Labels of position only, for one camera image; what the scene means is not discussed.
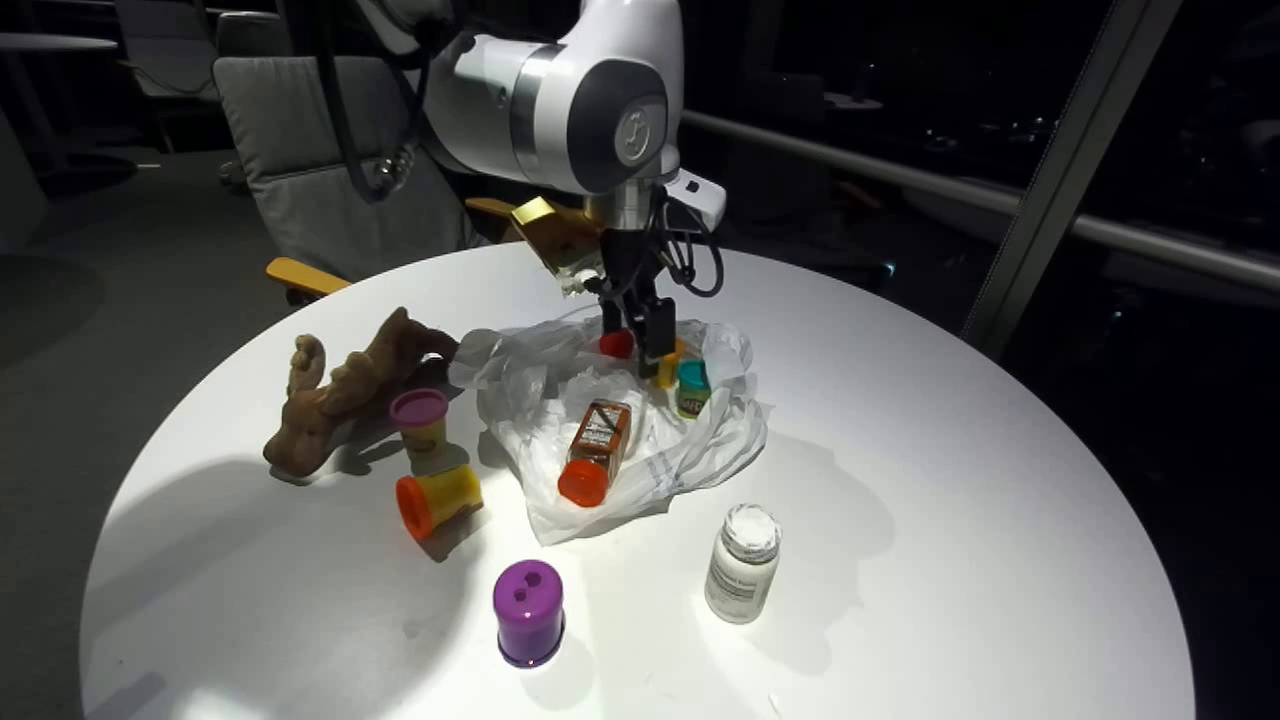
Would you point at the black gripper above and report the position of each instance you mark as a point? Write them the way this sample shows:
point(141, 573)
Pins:
point(639, 265)

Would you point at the yellow tub magenta lid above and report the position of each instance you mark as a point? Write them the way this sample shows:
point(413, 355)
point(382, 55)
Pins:
point(420, 422)

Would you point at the white plastic bottle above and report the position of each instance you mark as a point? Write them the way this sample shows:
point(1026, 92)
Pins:
point(740, 567)

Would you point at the yellow tub orange lid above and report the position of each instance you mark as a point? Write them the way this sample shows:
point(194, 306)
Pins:
point(439, 504)

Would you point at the brown plush moose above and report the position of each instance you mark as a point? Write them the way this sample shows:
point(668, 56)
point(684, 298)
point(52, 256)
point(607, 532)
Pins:
point(341, 387)

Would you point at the purple two-hole cup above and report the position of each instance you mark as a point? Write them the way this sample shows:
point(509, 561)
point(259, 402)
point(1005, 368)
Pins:
point(531, 615)

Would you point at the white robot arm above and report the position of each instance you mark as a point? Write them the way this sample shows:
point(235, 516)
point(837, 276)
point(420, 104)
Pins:
point(561, 92)

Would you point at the yellow tub red lid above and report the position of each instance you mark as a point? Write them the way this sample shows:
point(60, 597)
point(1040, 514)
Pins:
point(619, 347)

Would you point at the yellow tub teal lid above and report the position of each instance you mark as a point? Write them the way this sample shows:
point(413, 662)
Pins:
point(695, 387)

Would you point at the spice jar red lid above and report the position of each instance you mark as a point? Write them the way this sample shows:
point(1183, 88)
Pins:
point(598, 446)

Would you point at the clear plastic bag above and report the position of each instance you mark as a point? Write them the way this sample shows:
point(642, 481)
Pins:
point(695, 460)

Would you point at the yellow wooden stick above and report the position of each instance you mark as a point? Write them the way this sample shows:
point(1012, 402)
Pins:
point(307, 276)

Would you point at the grey office chair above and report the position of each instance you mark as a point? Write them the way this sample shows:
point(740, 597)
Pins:
point(332, 162)
point(167, 46)

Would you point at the grey horizontal railing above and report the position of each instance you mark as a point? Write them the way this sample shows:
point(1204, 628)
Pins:
point(1003, 203)

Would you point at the tan wrist camera mount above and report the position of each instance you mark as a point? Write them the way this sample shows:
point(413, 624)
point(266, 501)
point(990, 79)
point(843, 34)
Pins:
point(555, 226)

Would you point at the grey metal post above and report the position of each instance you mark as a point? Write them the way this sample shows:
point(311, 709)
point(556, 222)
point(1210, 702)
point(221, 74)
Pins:
point(1066, 175)

